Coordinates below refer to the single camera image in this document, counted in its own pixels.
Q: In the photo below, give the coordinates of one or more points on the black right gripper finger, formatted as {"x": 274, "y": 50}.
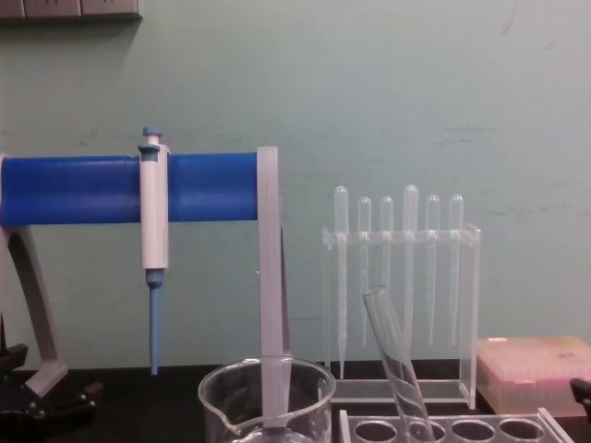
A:
{"x": 582, "y": 392}

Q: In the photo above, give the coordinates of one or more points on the pink pipette tip box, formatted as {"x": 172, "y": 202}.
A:
{"x": 531, "y": 364}

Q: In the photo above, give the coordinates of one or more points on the short clear plastic transfer pipette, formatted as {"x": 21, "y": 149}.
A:
{"x": 386, "y": 217}

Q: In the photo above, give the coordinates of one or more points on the clear glass test tube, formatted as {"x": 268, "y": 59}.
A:
{"x": 392, "y": 350}

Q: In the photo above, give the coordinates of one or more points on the white and blue micropipette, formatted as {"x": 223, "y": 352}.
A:
{"x": 153, "y": 217}

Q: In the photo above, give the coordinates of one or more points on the clear glass beaker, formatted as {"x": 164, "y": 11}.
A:
{"x": 240, "y": 401}

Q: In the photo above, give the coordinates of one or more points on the clear acrylic test tube rack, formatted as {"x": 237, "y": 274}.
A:
{"x": 489, "y": 417}

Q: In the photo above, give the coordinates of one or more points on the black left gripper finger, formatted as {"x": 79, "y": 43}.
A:
{"x": 14, "y": 357}
{"x": 74, "y": 397}

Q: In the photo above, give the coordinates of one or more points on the long clear plastic transfer pipette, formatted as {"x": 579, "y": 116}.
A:
{"x": 341, "y": 212}

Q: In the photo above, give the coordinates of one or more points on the blue and grey pipette stand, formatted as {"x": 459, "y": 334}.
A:
{"x": 69, "y": 190}

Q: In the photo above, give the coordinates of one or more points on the grey wall socket panel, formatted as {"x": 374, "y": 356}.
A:
{"x": 69, "y": 8}

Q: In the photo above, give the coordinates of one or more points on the clear acrylic pipette rack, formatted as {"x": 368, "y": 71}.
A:
{"x": 468, "y": 323}

